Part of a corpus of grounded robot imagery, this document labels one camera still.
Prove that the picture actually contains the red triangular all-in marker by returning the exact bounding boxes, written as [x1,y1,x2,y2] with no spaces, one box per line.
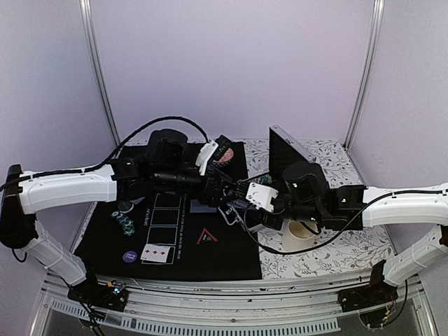
[197,228,218,245]

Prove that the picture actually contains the clear acrylic dealer button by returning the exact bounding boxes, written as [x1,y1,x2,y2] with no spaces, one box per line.
[118,201,134,214]

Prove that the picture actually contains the aluminium front rail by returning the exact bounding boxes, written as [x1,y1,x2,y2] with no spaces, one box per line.
[31,271,438,336]

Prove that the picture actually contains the red patterned ceramic bowl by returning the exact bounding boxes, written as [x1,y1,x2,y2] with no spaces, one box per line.
[213,148,235,168]

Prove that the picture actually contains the four of diamonds card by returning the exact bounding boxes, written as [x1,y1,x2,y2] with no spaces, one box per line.
[140,244,171,263]

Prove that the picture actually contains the blue playing card deck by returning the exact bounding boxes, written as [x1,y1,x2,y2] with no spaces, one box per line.
[227,199,257,211]

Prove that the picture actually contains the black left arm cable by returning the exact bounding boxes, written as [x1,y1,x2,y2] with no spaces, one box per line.
[0,117,209,193]

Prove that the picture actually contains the green blue poker chip stack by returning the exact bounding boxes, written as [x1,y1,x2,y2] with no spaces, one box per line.
[111,211,135,236]

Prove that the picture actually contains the dealt blue card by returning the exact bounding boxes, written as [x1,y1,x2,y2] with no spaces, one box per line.
[131,197,146,204]
[190,204,216,214]

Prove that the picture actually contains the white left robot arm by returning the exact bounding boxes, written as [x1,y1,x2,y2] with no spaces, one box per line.
[1,129,232,304]

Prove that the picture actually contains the aluminium frame post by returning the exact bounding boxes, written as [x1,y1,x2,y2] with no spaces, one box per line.
[79,0,120,146]
[343,0,385,153]

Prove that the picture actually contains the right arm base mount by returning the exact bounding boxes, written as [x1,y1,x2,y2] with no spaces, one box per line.
[337,260,398,329]

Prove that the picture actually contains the black poker table mat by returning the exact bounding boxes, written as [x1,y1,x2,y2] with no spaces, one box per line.
[71,141,263,281]

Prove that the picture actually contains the floral white tablecloth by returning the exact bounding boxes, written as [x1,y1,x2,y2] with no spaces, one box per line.
[236,139,394,279]

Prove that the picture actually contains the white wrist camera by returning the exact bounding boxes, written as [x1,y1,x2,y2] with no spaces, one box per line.
[246,183,279,213]
[195,135,232,176]

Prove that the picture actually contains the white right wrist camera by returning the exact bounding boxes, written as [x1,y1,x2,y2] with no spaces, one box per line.
[246,183,279,213]

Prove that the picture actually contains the purple small blind button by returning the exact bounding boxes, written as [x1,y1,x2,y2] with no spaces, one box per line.
[122,251,138,263]

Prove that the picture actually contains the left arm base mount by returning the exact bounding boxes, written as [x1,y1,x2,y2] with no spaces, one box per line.
[67,273,129,312]

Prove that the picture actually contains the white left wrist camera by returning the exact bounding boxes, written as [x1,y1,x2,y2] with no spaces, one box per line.
[195,135,232,176]

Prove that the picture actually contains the white ceramic mug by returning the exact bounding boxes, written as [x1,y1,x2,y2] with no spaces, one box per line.
[281,220,319,252]

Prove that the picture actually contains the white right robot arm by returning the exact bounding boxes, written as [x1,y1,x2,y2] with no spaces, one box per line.
[356,183,447,305]

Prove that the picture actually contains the right aluminium frame post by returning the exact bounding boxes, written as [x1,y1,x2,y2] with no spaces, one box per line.
[343,0,385,153]

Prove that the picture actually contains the left aluminium frame post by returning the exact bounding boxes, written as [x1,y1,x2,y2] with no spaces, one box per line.
[79,0,120,146]

